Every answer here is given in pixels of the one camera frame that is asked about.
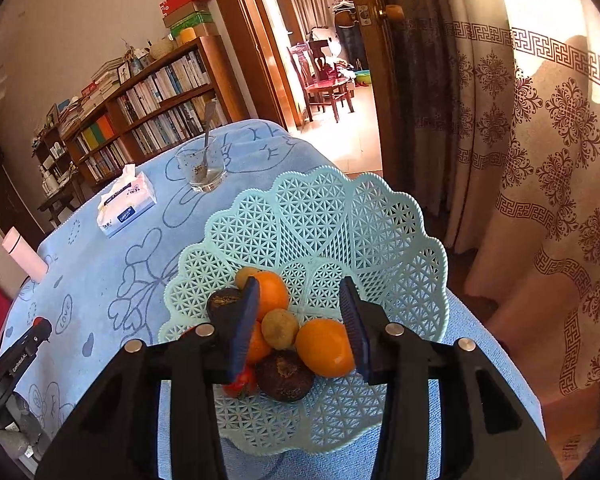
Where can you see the pink bottle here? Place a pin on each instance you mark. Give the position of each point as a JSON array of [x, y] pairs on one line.
[[22, 255]]

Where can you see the dark small shelf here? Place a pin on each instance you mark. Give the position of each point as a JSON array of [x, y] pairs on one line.
[[55, 205]]

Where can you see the metal spoon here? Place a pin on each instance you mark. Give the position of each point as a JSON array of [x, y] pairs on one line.
[[207, 130]]

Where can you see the dark mangosteen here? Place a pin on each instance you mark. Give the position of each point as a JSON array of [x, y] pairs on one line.
[[285, 377], [222, 310]]

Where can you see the patterned beige curtain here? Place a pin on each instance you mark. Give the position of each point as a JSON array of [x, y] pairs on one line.
[[530, 185]]

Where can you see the large orange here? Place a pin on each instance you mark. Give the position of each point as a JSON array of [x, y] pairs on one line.
[[325, 347]]

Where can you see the wooden door frame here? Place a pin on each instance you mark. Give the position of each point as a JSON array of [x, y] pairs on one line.
[[240, 25]]

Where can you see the hanging dark clothes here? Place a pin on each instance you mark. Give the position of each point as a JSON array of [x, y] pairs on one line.
[[350, 35]]

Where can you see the teal plastic lattice basket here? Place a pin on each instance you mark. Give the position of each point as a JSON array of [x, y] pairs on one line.
[[330, 220]]

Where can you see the wooden bookshelf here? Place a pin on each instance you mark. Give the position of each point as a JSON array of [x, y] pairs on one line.
[[220, 65]]

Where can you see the small orange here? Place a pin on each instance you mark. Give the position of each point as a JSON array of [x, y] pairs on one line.
[[275, 294], [259, 342]]

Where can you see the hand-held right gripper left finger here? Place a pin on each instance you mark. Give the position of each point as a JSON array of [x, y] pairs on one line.
[[245, 330]]

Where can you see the green box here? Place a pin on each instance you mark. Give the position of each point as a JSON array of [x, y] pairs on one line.
[[190, 19]]

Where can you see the door knob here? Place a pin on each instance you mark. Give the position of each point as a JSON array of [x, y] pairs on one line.
[[392, 12]]

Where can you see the rows of books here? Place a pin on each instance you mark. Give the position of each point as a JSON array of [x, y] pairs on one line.
[[165, 85]]

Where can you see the red wooden table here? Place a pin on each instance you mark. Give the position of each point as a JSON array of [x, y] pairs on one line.
[[327, 85]]

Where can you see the yellow canister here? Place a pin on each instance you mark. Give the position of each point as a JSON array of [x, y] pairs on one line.
[[187, 36]]

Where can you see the white blue tissue pack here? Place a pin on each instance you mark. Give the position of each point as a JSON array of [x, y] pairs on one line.
[[125, 207]]

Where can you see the wooden door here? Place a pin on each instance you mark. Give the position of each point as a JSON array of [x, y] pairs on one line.
[[380, 85]]

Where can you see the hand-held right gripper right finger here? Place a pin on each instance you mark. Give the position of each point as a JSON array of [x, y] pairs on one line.
[[355, 330]]

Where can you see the clear glass cup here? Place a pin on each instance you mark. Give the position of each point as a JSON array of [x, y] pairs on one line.
[[216, 177]]

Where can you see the wooden chair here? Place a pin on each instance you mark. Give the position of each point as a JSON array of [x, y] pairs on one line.
[[300, 67], [322, 60]]

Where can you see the green basin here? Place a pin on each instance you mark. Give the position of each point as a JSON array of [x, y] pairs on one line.
[[362, 77]]

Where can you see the stack of books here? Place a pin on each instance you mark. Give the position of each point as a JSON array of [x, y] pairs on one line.
[[102, 77]]

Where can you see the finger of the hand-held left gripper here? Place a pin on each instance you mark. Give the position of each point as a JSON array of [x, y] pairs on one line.
[[37, 337]]

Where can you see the woven basket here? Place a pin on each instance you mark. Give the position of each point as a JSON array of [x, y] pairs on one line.
[[162, 49]]

